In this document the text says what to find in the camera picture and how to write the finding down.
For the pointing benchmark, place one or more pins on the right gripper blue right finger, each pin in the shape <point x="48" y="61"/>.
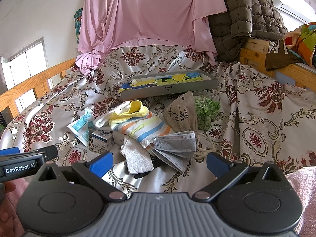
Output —
<point x="227" y="173"/>

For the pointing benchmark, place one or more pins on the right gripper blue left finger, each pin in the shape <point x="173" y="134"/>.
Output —
<point x="92" y="172"/>

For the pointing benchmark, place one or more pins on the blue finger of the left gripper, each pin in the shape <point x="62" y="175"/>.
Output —
<point x="49" y="151"/>
<point x="9" y="151"/>

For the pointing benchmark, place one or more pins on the teal white mask packet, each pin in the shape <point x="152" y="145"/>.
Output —
<point x="82" y="127"/>

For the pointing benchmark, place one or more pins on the grey white sock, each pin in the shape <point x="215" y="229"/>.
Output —
<point x="137" y="158"/>

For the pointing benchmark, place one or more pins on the grey face mask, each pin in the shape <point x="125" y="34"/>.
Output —
<point x="175" y="149"/>

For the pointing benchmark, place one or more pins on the striped pastel sock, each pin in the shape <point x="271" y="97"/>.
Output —
<point x="139" y="123"/>

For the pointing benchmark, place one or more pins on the beige drawstring pouch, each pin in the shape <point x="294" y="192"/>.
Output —
<point x="181" y="114"/>

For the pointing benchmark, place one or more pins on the person left hand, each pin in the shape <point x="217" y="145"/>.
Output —
<point x="10" y="223"/>

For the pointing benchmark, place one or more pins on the blue white medicine box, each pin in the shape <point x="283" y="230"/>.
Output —
<point x="103" y="139"/>

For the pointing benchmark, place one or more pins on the floral satin bed cover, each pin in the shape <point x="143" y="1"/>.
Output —
<point x="259" y="119"/>

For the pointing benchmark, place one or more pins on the green pellets plastic bag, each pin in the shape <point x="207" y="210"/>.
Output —
<point x="206" y="110"/>

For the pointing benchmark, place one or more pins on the pink fluffy blanket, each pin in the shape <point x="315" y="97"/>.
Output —
<point x="303" y="182"/>

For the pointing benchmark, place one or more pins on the grey storage tray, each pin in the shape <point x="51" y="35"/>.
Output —
<point x="208" y="82"/>

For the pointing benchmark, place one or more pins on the window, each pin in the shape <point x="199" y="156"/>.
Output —
<point x="25" y="64"/>

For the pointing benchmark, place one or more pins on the colourful patchwork blanket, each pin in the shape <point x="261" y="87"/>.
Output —
<point x="302" y="42"/>

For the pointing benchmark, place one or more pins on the olive quilted down jacket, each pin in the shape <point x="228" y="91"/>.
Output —
<point x="244" y="19"/>

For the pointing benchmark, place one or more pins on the pink hanging sheet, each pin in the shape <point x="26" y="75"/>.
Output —
<point x="111" y="24"/>

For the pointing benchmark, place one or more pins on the white air conditioner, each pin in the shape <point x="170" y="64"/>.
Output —
<point x="299" y="9"/>

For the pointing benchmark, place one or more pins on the wooden bed rail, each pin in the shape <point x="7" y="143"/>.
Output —
<point x="38" y="84"/>

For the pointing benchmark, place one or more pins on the wooden bunk frame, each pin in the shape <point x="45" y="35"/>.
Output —
<point x="253" y="53"/>

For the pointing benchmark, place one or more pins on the brown cloth on frame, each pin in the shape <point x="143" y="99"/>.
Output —
<point x="280" y="56"/>

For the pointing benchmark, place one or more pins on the colourful wall poster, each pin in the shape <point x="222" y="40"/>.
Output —
<point x="77" y="23"/>

